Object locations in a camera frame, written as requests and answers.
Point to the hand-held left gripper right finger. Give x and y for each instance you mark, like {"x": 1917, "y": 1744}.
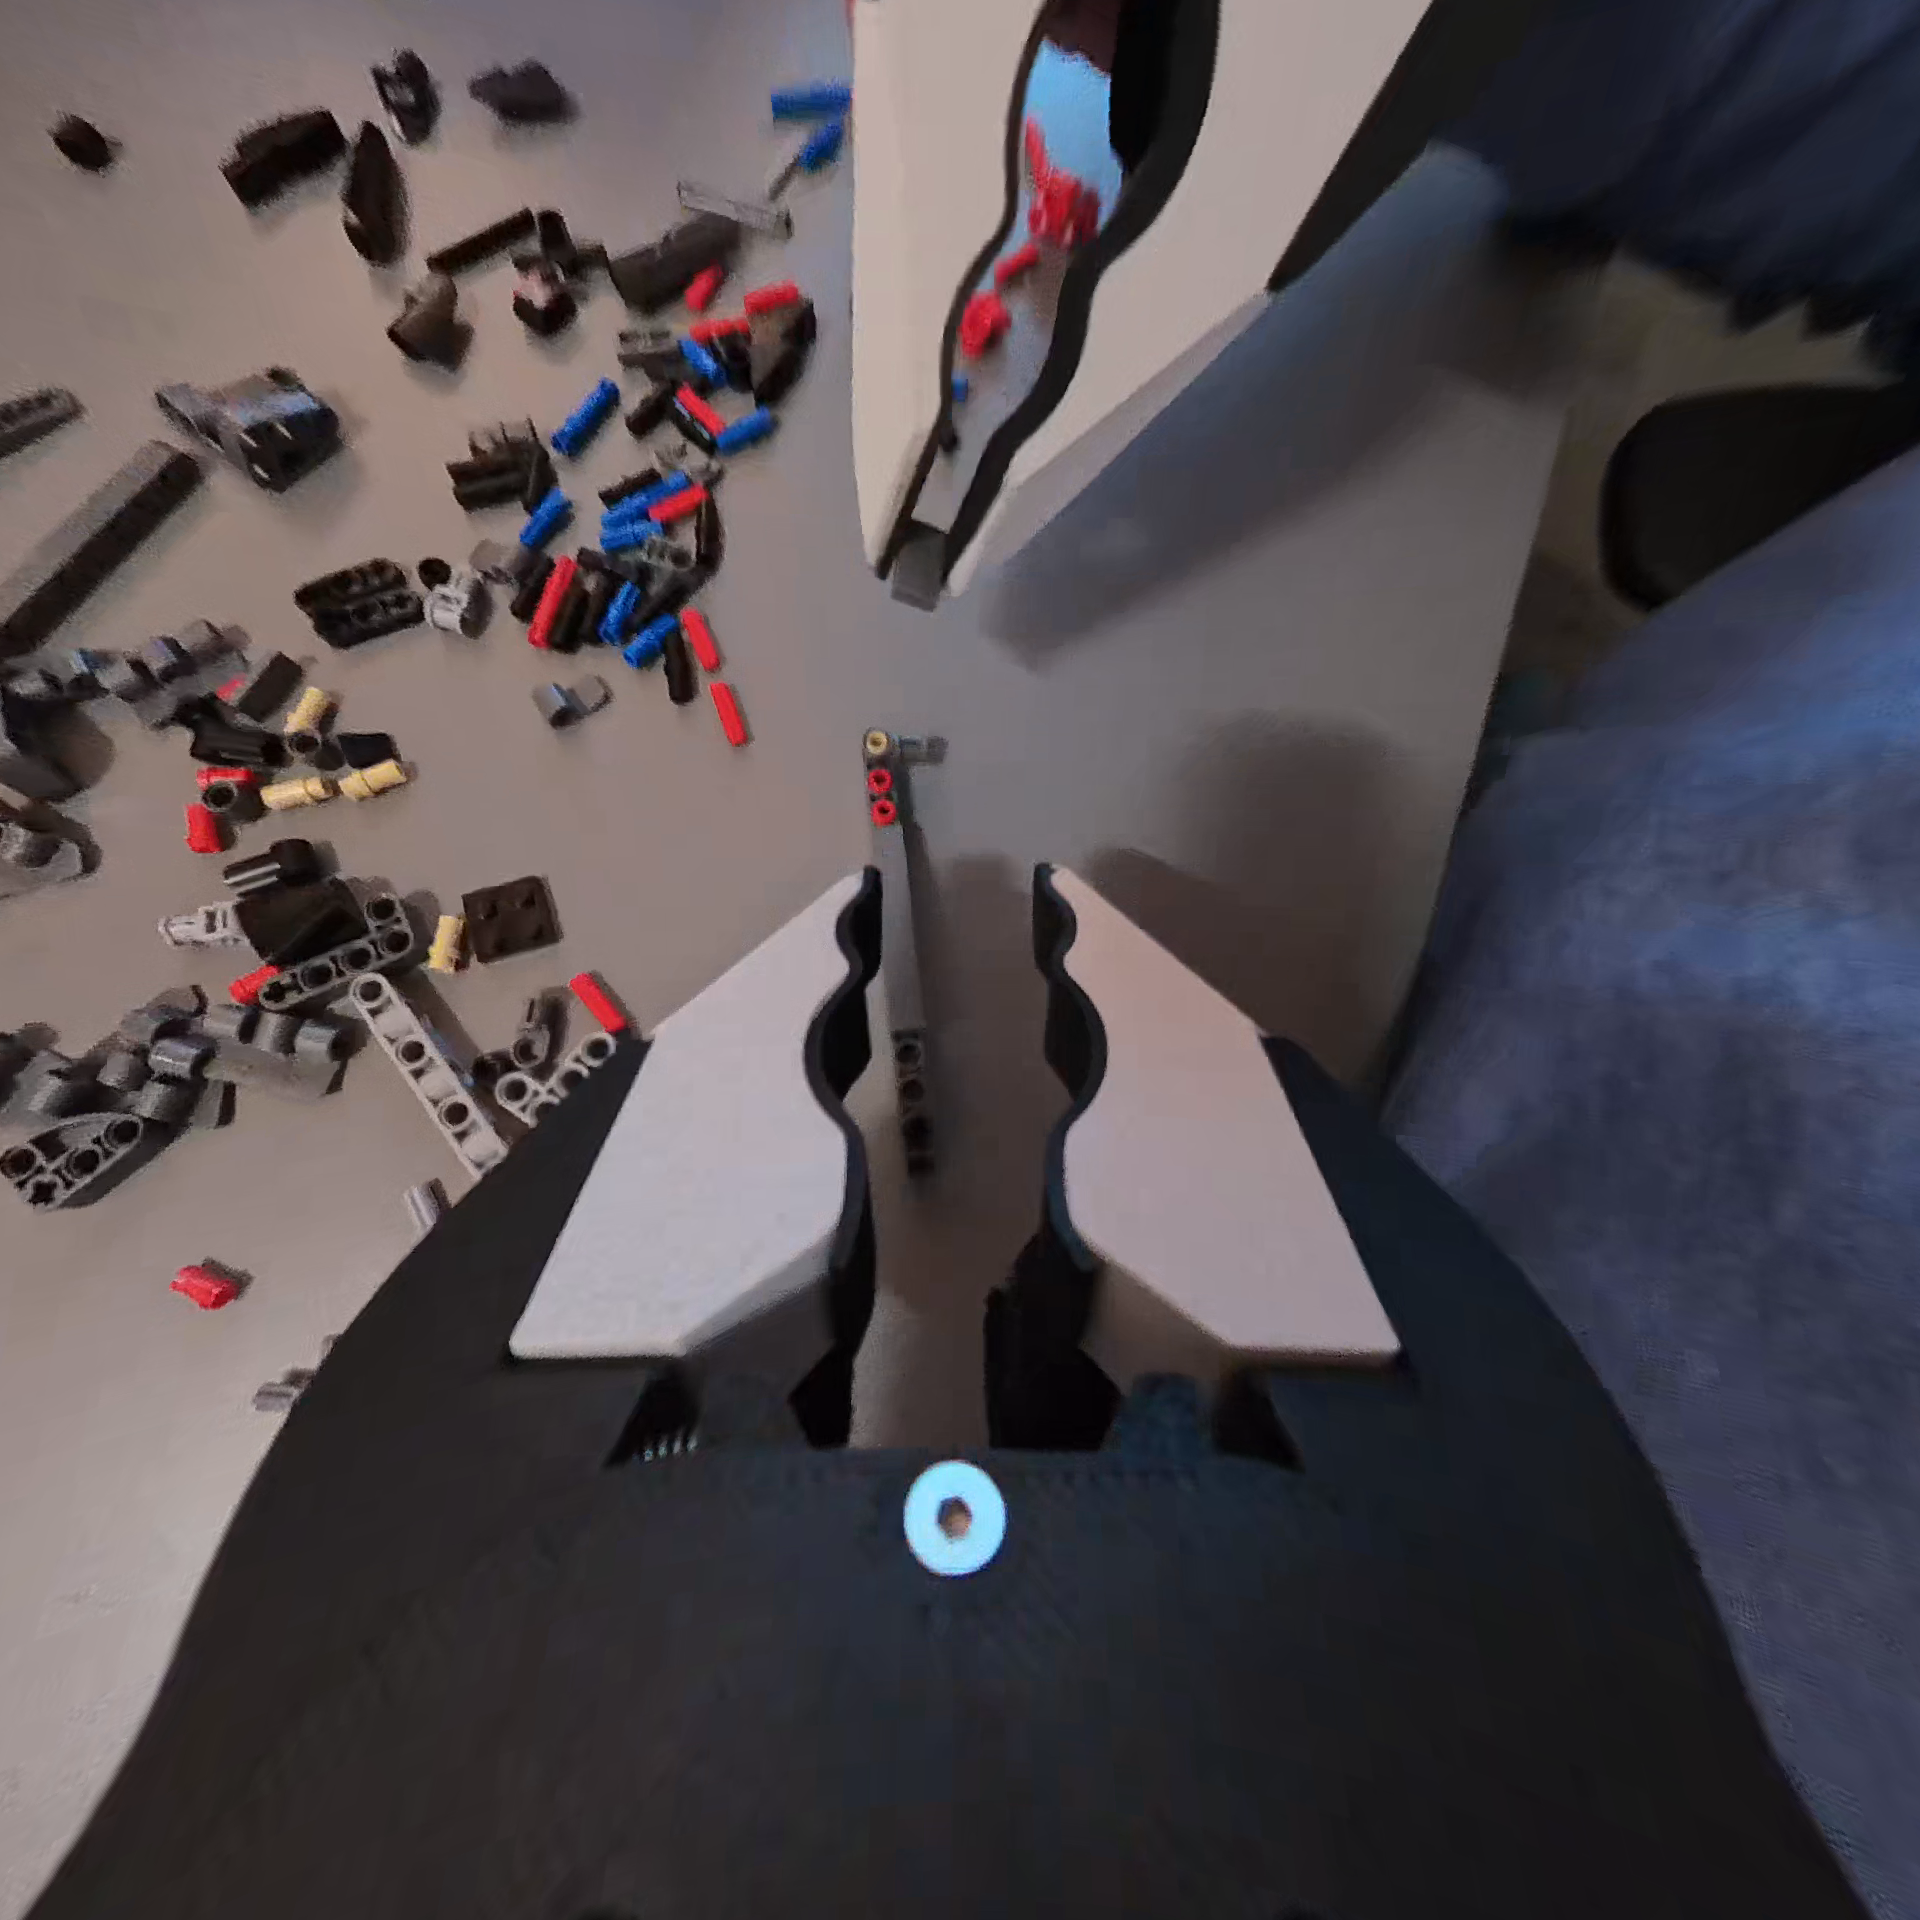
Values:
{"x": 1214, "y": 1200}

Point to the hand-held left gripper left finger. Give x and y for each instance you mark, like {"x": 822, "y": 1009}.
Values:
{"x": 691, "y": 1200}

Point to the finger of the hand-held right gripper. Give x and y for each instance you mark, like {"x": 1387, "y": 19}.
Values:
{"x": 916, "y": 224}
{"x": 1231, "y": 181}

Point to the grey lego beam with red pins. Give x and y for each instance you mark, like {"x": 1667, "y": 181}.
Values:
{"x": 905, "y": 961}

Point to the cluster of coloured lego pins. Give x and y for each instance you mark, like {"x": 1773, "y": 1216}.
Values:
{"x": 557, "y": 599}

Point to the person's right forearm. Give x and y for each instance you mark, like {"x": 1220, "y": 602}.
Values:
{"x": 1725, "y": 135}

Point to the cluster of grey lego connectors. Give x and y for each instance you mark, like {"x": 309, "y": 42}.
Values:
{"x": 432, "y": 1075}

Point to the black square lego plate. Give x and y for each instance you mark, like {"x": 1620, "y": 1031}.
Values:
{"x": 510, "y": 917}

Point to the group of black lego panels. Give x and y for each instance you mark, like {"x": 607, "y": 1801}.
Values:
{"x": 285, "y": 149}

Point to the dark grey angled lego connector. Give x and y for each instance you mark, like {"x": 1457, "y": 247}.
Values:
{"x": 264, "y": 427}

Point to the long dark grey lego beam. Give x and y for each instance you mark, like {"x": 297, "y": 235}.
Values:
{"x": 107, "y": 534}

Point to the dark grey tapered lego panel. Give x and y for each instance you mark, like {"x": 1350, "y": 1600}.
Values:
{"x": 37, "y": 422}

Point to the black office chair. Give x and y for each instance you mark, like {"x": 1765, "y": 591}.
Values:
{"x": 1757, "y": 495}

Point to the person's left leg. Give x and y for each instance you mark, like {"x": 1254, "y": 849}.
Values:
{"x": 1725, "y": 1049}

